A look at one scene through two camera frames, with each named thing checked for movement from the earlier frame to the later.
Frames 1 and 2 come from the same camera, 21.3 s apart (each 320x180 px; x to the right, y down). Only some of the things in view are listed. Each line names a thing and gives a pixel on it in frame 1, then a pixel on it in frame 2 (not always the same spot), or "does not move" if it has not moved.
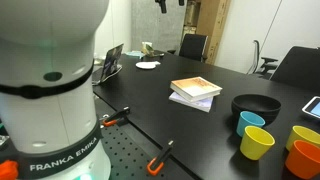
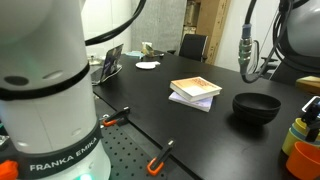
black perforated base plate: [130, 153] does not move
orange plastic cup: [303, 159] does not move
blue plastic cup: [247, 119] to [301, 135]
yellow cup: [255, 142] to [301, 126]
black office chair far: [192, 46] does not move
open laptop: [112, 65] does not move
